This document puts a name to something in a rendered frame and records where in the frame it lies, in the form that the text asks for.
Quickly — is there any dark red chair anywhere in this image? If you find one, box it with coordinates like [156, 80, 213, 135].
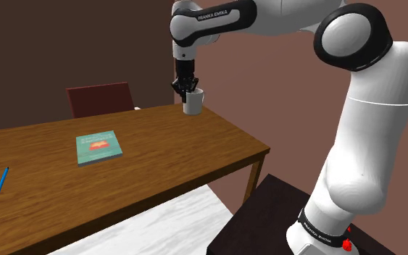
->
[65, 81, 136, 120]

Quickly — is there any white mug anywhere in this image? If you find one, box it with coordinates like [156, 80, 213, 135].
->
[183, 88, 206, 116]

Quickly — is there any brown wooden table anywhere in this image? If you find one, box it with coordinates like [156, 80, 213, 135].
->
[0, 103, 271, 255]

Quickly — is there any dark robot stand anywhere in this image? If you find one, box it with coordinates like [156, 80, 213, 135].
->
[206, 173, 397, 255]

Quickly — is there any blue pen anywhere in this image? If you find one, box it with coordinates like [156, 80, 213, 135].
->
[0, 166, 10, 205]

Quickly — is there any teal book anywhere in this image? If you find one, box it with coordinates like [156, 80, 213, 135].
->
[75, 130, 124, 167]

